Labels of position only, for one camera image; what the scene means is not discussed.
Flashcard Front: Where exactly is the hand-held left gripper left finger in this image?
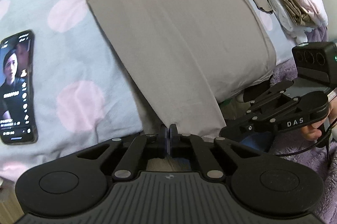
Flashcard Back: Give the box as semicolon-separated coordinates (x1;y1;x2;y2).
75;126;167;183

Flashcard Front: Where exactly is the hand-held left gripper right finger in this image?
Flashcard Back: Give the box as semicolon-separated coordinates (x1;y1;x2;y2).
168;124;258;182

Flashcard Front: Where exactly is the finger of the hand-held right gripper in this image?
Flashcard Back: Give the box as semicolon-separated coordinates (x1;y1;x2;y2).
219;101;303;152
243;80;301;114

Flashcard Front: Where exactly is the taupe garment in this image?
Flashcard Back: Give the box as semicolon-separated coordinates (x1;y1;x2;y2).
71;0;277;135

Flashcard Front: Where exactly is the person's right hand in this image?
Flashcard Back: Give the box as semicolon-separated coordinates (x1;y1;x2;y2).
300;122;323;141

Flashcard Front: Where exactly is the white folded garment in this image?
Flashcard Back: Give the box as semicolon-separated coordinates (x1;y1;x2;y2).
259;0;308;44

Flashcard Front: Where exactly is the purple fuzzy blanket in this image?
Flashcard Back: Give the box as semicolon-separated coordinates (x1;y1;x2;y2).
263;59;337;219

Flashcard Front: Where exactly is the bed with polka dot sheet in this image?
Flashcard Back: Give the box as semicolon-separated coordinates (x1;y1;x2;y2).
0;0;329;188

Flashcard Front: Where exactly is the smartphone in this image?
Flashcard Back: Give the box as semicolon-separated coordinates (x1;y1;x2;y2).
0;30;39;145

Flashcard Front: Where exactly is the black cable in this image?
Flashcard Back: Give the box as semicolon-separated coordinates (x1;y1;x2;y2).
270;119;337;170

